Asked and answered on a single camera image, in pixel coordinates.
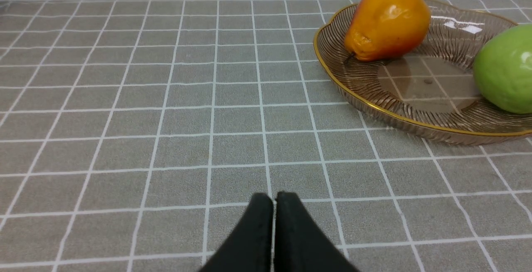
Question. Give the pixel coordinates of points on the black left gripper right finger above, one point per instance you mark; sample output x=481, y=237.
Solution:
x=299, y=244

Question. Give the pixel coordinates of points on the grey checkered tablecloth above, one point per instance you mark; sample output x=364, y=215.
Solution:
x=133, y=134

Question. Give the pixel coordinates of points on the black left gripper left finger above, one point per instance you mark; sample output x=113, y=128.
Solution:
x=248, y=247

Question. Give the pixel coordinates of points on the orange yellow pear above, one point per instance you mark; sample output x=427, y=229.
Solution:
x=387, y=29

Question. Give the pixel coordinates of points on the clear gold-rimmed glass plate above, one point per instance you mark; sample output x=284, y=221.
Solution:
x=429, y=92

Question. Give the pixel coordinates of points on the green apple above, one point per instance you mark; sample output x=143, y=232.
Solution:
x=502, y=70

